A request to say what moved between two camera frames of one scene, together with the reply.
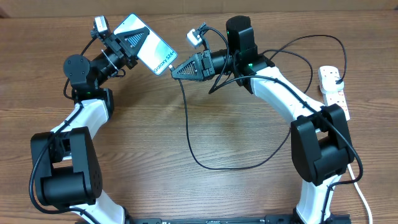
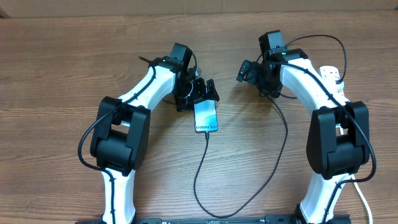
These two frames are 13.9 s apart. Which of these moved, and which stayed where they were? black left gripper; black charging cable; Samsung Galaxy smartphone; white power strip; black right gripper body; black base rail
Moved: black charging cable; black right gripper body; black left gripper; Samsung Galaxy smartphone
Stayed: black base rail; white power strip
